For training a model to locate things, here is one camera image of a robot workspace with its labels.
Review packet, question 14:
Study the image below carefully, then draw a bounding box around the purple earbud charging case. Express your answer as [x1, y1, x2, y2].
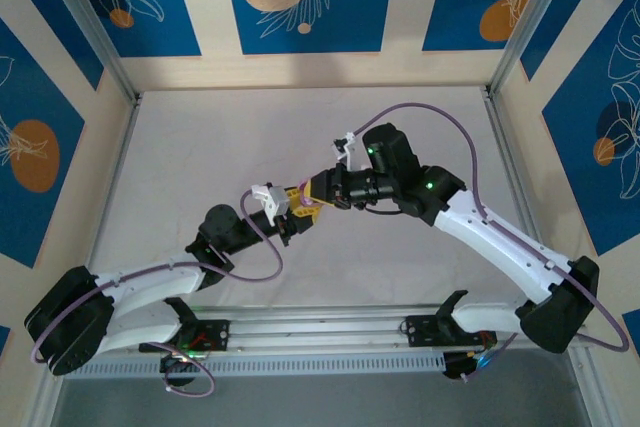
[297, 177, 320, 209]

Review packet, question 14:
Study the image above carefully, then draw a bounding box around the blue poster large peach circle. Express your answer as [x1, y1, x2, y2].
[221, 0, 399, 56]

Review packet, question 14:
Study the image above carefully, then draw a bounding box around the blue poster fern orange circle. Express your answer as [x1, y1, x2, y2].
[422, 0, 556, 53]

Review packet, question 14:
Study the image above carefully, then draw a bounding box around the blue poster dark circle flower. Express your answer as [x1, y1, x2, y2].
[542, 0, 640, 257]

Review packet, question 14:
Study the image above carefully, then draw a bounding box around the blue poster white flower outline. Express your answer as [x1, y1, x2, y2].
[49, 0, 203, 59]

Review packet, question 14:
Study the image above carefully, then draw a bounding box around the blue poster large orange circle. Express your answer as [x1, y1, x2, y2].
[0, 16, 86, 269]

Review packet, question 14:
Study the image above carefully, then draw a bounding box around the blue leaf print poster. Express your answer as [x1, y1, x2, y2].
[0, 0, 106, 93]

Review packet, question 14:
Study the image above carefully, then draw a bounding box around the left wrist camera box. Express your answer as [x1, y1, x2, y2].
[251, 182, 295, 228]

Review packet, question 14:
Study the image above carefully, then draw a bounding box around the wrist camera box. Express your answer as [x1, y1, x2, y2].
[251, 182, 295, 228]
[330, 130, 362, 174]

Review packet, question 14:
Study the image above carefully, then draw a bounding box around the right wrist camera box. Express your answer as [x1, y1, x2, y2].
[330, 130, 362, 174]

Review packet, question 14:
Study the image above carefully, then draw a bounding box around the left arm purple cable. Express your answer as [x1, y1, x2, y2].
[30, 190, 284, 397]

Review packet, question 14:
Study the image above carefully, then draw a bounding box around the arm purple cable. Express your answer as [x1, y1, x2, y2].
[30, 190, 284, 397]
[348, 103, 630, 382]

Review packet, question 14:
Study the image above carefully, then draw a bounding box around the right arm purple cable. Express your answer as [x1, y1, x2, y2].
[348, 103, 630, 382]

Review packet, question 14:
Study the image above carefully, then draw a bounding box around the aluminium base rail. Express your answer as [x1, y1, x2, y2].
[43, 302, 595, 359]

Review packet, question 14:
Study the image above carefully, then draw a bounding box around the aluminium side rail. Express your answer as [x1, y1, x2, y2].
[71, 94, 144, 318]
[482, 86, 561, 307]

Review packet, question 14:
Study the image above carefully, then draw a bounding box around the grey slotted cable duct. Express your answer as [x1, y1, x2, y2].
[63, 350, 447, 379]

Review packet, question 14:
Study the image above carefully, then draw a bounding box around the aluminium frame post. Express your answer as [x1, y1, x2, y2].
[485, 0, 585, 97]
[35, 0, 143, 104]

